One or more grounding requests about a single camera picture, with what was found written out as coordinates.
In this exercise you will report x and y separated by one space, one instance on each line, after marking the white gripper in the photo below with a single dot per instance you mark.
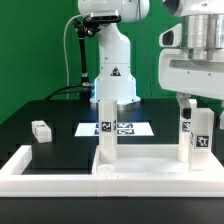
197 77

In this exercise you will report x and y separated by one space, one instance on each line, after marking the white desk top tray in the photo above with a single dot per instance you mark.
155 171

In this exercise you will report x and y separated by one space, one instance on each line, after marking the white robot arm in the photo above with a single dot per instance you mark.
202 34

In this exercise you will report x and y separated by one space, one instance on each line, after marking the marker tag sheet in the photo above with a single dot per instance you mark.
123 129

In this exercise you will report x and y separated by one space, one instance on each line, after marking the white U-shaped frame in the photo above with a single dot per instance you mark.
14 183

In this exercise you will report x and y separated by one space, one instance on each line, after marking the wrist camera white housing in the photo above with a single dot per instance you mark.
171 38

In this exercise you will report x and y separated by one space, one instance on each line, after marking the black camera stand pole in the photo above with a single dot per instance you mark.
85 93

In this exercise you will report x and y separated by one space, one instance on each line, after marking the black camera on stand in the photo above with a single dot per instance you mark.
91 24

